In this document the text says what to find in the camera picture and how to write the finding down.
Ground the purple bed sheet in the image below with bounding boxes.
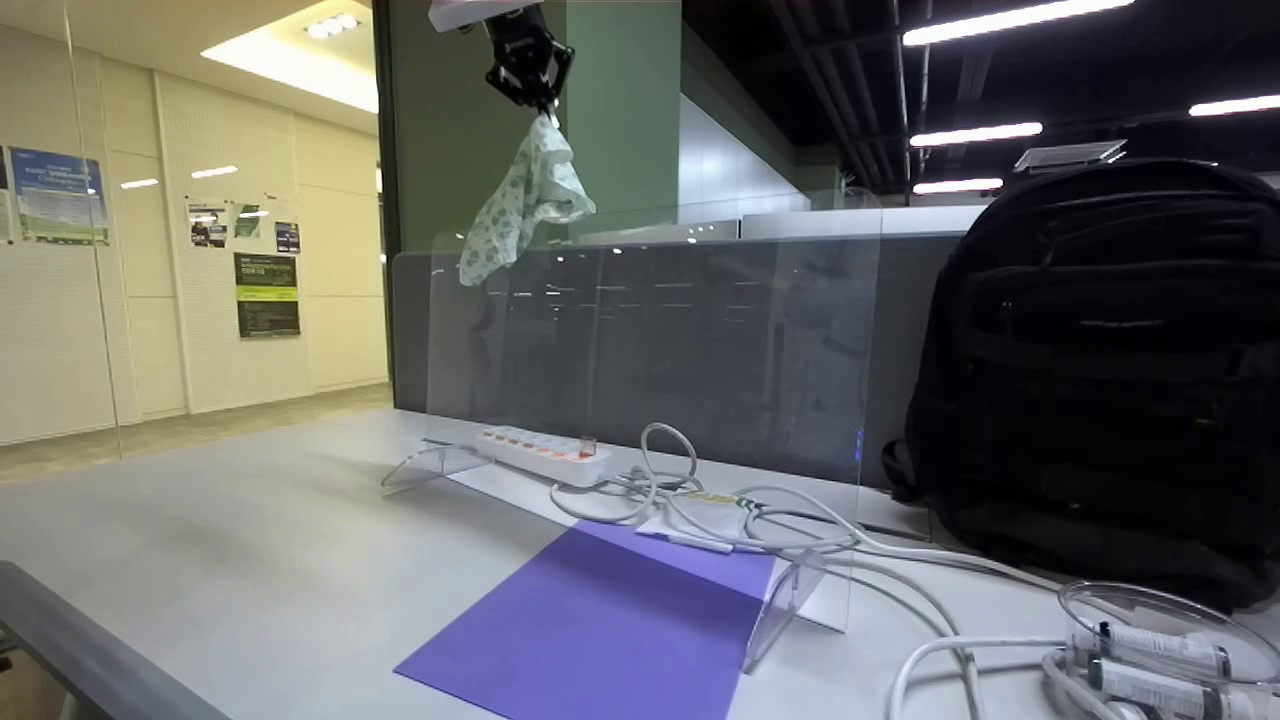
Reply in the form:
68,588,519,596
390,519,780,720

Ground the coiled white cable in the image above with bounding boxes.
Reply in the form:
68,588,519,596
542,421,707,532

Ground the blue white wall poster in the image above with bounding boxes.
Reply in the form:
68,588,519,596
5,142,110,249

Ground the gray office partition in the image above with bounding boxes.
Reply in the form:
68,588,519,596
381,201,991,490

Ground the long white cable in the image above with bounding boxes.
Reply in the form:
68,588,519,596
732,479,1077,670

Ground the ceiling light tube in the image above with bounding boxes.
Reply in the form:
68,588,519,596
907,116,1048,151
907,171,1006,201
1184,88,1280,123
898,0,1140,51

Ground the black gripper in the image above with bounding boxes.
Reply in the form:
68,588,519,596
483,2,578,123

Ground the white plug adapter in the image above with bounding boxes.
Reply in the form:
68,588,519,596
1078,656,1280,720
1065,617,1239,678

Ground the dark green wall poster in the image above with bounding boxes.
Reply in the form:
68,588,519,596
233,249,304,345

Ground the white power strip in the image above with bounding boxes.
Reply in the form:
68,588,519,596
419,423,620,490

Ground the green floral white cloth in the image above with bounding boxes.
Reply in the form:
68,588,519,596
450,106,601,291

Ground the black backpack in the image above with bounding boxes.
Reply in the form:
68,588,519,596
879,147,1280,617

